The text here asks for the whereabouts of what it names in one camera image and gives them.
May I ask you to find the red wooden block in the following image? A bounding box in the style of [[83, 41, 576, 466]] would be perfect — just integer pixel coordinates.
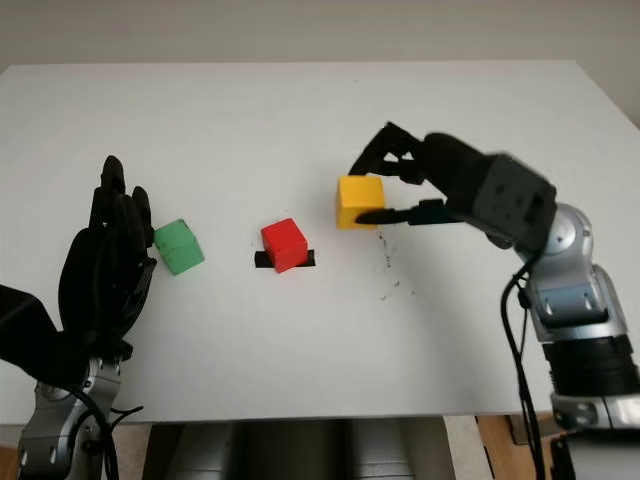
[[260, 217, 308, 275]]

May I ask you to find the black tape strip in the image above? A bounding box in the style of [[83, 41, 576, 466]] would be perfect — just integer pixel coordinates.
[[253, 249, 318, 270]]

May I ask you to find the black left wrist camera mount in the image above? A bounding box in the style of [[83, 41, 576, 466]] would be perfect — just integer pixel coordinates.
[[0, 283, 67, 382]]

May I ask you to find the grey metal table bracket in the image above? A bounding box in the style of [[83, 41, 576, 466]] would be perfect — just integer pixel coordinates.
[[507, 413, 532, 447]]

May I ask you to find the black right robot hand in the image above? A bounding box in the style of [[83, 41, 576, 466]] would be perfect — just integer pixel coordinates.
[[346, 121, 497, 227]]

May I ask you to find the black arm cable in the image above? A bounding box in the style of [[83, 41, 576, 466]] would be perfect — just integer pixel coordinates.
[[500, 267, 547, 480], [62, 382, 145, 480]]

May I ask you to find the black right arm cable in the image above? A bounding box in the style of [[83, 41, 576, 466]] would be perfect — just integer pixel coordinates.
[[500, 267, 547, 480]]

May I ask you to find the grey robot lower body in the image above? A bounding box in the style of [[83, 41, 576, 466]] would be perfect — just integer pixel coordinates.
[[144, 417, 447, 480]]

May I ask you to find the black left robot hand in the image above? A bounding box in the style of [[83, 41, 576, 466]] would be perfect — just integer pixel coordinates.
[[48, 154, 158, 382]]

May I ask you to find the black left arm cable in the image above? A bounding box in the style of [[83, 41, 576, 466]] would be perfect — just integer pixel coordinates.
[[62, 382, 145, 480]]

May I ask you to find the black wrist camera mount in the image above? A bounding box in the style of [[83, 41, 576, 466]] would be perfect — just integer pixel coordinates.
[[0, 283, 67, 382], [472, 153, 558, 252]]

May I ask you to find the yellow wooden block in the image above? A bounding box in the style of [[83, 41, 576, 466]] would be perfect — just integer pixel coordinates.
[[333, 174, 388, 232]]

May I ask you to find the green wooden block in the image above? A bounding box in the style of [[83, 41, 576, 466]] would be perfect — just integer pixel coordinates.
[[152, 218, 207, 277]]

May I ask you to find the white table leg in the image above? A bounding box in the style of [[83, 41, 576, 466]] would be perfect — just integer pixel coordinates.
[[443, 414, 496, 480]]

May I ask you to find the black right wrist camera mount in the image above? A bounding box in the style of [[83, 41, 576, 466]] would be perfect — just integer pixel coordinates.
[[472, 153, 558, 252]]

